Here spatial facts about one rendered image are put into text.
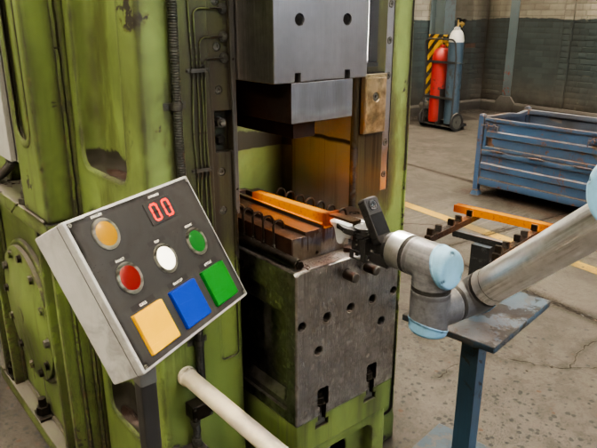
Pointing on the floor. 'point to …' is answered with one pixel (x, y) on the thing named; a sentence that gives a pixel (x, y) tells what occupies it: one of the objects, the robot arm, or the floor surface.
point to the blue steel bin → (537, 155)
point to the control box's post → (148, 410)
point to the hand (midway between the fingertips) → (337, 218)
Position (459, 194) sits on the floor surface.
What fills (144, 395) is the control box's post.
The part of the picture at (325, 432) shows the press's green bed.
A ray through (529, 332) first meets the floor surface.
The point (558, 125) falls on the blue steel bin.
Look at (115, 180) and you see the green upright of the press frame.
